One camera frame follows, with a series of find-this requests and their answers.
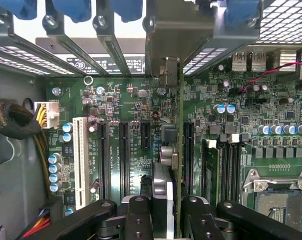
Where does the black braided power cable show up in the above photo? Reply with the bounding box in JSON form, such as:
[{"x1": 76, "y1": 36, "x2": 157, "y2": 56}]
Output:
[{"x1": 0, "y1": 101, "x2": 52, "y2": 200}]

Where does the short black expansion slot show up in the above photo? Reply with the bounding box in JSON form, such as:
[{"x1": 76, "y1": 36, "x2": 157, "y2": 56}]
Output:
[{"x1": 140, "y1": 122, "x2": 152, "y2": 151}]

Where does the CPU socket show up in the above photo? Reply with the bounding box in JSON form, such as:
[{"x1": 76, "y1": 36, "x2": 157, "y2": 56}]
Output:
[{"x1": 241, "y1": 166, "x2": 302, "y2": 234}]

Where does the green RAM stick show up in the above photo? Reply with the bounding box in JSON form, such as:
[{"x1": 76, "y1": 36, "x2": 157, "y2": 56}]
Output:
[{"x1": 202, "y1": 139, "x2": 221, "y2": 201}]

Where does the long black expansion slot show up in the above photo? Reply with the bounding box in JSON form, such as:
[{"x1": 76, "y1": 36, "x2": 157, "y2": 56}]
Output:
[
  {"x1": 118, "y1": 121, "x2": 131, "y2": 199},
  {"x1": 184, "y1": 120, "x2": 196, "y2": 196},
  {"x1": 97, "y1": 120, "x2": 111, "y2": 201}
]

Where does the white expansion slot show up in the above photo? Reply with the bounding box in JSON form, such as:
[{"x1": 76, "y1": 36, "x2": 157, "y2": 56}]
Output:
[{"x1": 72, "y1": 116, "x2": 91, "y2": 211}]

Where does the red yellow wire bundle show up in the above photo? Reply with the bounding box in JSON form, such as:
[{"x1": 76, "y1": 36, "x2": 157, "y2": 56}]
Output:
[{"x1": 21, "y1": 208, "x2": 52, "y2": 239}]

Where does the metal slot blanking plate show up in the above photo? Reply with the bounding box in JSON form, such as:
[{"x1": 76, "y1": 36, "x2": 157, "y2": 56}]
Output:
[
  {"x1": 0, "y1": 12, "x2": 86, "y2": 77},
  {"x1": 42, "y1": 14, "x2": 111, "y2": 77},
  {"x1": 92, "y1": 14, "x2": 133, "y2": 77}
]

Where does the blue slot clip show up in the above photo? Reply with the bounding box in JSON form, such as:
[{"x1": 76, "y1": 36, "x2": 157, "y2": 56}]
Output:
[
  {"x1": 0, "y1": 0, "x2": 38, "y2": 20},
  {"x1": 51, "y1": 0, "x2": 92, "y2": 24},
  {"x1": 225, "y1": 0, "x2": 261, "y2": 26},
  {"x1": 109, "y1": 0, "x2": 143, "y2": 24}
]

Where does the green motherboard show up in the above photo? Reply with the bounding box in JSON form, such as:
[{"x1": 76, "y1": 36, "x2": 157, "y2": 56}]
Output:
[{"x1": 44, "y1": 47, "x2": 302, "y2": 237}]

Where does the black RAM slot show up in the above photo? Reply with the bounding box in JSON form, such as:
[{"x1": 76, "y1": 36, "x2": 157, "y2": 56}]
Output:
[
  {"x1": 219, "y1": 139, "x2": 231, "y2": 204},
  {"x1": 230, "y1": 133, "x2": 242, "y2": 204}
]

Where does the red black fan wire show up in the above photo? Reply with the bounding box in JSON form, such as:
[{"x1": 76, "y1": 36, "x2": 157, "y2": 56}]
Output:
[{"x1": 237, "y1": 60, "x2": 302, "y2": 93}]

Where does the grey open PC case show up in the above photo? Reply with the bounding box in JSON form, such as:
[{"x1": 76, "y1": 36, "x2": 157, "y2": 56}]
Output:
[{"x1": 0, "y1": 0, "x2": 302, "y2": 240}]

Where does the white power connector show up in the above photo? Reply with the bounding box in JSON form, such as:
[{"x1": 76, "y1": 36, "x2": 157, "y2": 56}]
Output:
[{"x1": 33, "y1": 100, "x2": 61, "y2": 130}]

